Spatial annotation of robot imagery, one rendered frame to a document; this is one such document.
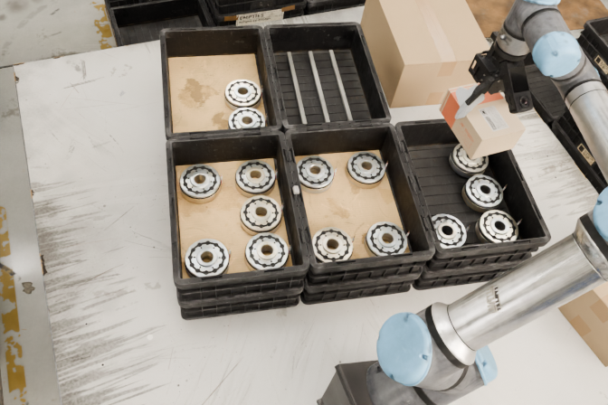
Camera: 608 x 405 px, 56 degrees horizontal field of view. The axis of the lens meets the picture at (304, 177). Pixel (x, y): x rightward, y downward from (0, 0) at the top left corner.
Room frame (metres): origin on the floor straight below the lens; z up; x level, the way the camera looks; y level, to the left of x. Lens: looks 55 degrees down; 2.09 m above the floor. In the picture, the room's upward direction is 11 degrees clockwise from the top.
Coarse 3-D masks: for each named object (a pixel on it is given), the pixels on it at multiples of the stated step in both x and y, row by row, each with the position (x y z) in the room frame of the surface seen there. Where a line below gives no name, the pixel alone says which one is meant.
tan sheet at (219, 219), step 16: (272, 160) 0.91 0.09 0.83; (176, 176) 0.80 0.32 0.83; (224, 176) 0.83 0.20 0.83; (224, 192) 0.78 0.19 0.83; (272, 192) 0.81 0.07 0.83; (192, 208) 0.72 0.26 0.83; (208, 208) 0.72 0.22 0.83; (224, 208) 0.73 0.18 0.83; (240, 208) 0.74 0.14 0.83; (192, 224) 0.67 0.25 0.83; (208, 224) 0.68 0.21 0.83; (224, 224) 0.69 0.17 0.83; (240, 224) 0.70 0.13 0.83; (192, 240) 0.63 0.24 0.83; (224, 240) 0.64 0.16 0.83; (240, 240) 0.65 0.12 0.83; (288, 240) 0.68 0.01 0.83; (240, 256) 0.61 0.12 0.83
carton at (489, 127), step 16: (448, 96) 0.99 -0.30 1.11; (496, 96) 1.00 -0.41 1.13; (448, 112) 0.97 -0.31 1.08; (480, 112) 0.94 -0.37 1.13; (496, 112) 0.95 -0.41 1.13; (464, 128) 0.91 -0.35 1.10; (480, 128) 0.89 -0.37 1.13; (496, 128) 0.90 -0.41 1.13; (512, 128) 0.91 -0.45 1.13; (464, 144) 0.89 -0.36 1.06; (480, 144) 0.86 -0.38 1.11; (496, 144) 0.88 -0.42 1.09; (512, 144) 0.91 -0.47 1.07
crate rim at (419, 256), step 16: (304, 128) 0.96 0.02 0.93; (320, 128) 0.97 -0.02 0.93; (336, 128) 0.98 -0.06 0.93; (352, 128) 0.99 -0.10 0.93; (368, 128) 1.00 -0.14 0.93; (288, 144) 0.90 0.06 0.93; (400, 144) 0.97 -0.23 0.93; (400, 160) 0.91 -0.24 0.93; (304, 208) 0.72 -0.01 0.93; (416, 208) 0.78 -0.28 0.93; (304, 224) 0.67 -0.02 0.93; (432, 240) 0.69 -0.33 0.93; (384, 256) 0.63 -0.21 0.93; (416, 256) 0.65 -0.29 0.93; (320, 272) 0.57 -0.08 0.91
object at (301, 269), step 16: (288, 160) 0.85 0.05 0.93; (288, 176) 0.80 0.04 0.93; (176, 224) 0.61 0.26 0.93; (176, 240) 0.57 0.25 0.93; (304, 240) 0.63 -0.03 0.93; (176, 256) 0.54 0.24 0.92; (304, 256) 0.59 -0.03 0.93; (176, 272) 0.50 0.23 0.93; (240, 272) 0.52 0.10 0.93; (256, 272) 0.53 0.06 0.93; (272, 272) 0.54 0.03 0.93; (288, 272) 0.55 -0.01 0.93; (304, 272) 0.56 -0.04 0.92
